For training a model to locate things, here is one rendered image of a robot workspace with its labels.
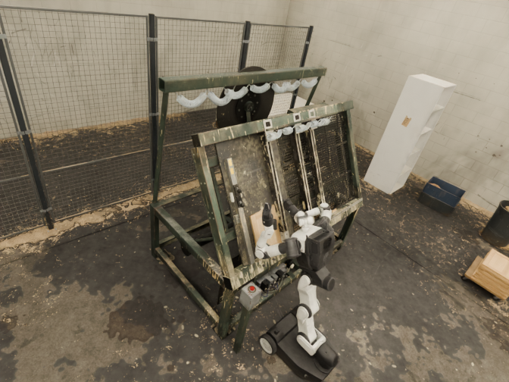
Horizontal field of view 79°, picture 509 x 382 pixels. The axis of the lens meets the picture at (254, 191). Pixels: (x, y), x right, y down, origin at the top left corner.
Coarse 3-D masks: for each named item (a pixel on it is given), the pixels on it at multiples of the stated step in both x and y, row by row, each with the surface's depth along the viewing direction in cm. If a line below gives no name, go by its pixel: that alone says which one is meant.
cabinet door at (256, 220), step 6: (252, 216) 275; (258, 216) 280; (252, 222) 275; (258, 222) 281; (252, 228) 277; (258, 228) 281; (258, 234) 281; (276, 234) 297; (270, 240) 292; (276, 240) 297
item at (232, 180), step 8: (224, 160) 255; (232, 160) 256; (232, 176) 256; (232, 184) 257; (232, 192) 261; (240, 208) 263; (240, 216) 263; (240, 224) 266; (248, 240) 270; (248, 248) 270; (248, 256) 272
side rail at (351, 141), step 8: (344, 112) 370; (344, 120) 373; (344, 128) 376; (352, 128) 376; (352, 136) 377; (344, 144) 382; (352, 144) 377; (352, 152) 378; (352, 160) 381; (352, 168) 384; (352, 176) 387; (360, 184) 392; (360, 192) 392
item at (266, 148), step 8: (264, 128) 270; (280, 128) 264; (264, 136) 276; (264, 144) 279; (264, 152) 282; (272, 152) 282; (264, 160) 285; (272, 160) 283; (272, 168) 283; (272, 176) 284; (272, 184) 288; (272, 192) 291; (280, 192) 291; (280, 200) 292; (280, 208) 292; (280, 216) 292; (280, 224) 296; (280, 232) 299; (288, 232) 299
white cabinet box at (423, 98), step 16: (416, 80) 500; (432, 80) 504; (400, 96) 525; (416, 96) 507; (432, 96) 489; (448, 96) 523; (400, 112) 532; (416, 112) 514; (432, 112) 548; (400, 128) 540; (416, 128) 521; (432, 128) 555; (384, 144) 569; (400, 144) 548; (416, 144) 584; (384, 160) 577; (400, 160) 556; (416, 160) 592; (368, 176) 611; (384, 176) 586; (400, 176) 623
